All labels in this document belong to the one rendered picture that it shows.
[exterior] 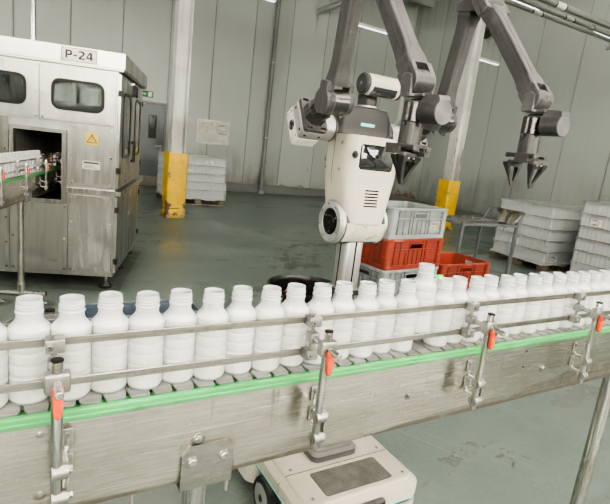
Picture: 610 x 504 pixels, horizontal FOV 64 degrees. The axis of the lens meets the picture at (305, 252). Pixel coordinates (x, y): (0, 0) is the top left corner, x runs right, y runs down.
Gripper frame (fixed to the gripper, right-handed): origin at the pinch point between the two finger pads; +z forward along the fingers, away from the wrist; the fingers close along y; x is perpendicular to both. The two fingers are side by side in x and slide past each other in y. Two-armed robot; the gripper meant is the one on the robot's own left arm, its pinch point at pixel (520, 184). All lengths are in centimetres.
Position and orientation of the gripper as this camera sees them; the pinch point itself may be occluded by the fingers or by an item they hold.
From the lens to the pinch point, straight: 160.6
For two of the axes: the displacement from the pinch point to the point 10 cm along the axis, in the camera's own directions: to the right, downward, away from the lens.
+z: -1.0, 9.7, 2.1
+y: -4.9, -2.3, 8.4
